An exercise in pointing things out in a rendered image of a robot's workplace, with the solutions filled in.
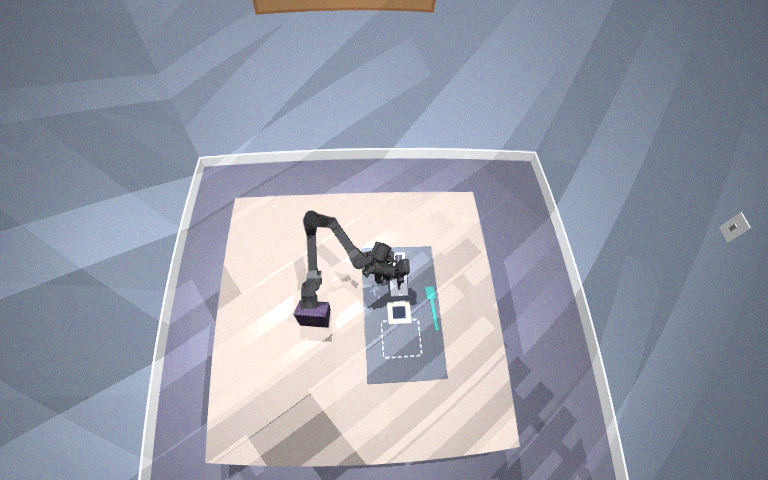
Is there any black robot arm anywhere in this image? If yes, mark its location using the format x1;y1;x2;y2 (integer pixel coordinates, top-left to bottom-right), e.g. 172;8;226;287
300;210;396;309

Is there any teal flat bar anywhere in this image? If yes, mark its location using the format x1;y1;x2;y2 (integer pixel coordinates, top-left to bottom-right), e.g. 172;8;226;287
425;286;438;331

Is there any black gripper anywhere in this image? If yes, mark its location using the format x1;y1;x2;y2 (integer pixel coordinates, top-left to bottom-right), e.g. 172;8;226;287
375;258;410;284

